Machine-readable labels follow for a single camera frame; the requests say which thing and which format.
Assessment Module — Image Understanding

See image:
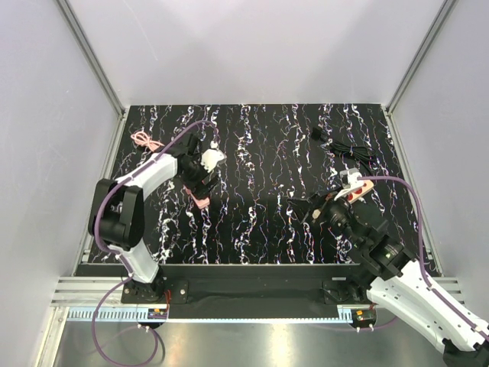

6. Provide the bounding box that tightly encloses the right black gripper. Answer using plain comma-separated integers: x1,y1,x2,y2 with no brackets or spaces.
286,185,364,249

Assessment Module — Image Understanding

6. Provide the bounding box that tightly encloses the pink cube socket adapter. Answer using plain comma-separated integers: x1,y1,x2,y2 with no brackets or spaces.
184,187,210,208

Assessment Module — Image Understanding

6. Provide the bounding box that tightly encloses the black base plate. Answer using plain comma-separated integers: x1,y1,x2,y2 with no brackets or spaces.
120,263,393,320

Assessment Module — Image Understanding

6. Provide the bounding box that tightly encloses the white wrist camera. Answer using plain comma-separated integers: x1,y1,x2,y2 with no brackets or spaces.
334,168,363,200
200,141,226,173

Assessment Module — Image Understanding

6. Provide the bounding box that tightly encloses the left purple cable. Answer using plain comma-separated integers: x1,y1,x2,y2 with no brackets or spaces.
91,119,221,364

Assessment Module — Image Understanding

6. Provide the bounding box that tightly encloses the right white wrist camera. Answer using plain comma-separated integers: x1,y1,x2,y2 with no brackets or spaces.
334,168,363,200

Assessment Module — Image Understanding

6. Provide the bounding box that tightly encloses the black power strip cord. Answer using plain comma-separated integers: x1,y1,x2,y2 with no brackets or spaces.
311,127,377,173

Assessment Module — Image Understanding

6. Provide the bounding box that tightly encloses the white slotted cable duct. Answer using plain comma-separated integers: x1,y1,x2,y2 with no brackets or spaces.
67,307,353,324

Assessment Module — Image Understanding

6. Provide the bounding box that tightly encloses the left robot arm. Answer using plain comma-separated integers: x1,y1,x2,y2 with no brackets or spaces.
88,132,225,303

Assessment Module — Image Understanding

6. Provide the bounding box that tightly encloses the white red power strip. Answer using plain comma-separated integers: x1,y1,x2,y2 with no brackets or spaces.
345,180,374,203

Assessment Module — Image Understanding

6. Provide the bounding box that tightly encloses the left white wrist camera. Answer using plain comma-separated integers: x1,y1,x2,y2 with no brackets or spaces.
200,141,226,173

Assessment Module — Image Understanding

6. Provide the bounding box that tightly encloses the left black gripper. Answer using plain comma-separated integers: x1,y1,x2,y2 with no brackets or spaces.
180,151,220,200

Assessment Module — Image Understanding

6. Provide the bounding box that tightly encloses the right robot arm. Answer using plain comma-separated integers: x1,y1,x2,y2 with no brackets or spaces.
289,193,488,366

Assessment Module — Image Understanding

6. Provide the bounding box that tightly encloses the pink power strip cord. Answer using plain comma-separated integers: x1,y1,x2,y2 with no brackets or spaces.
131,129,165,152

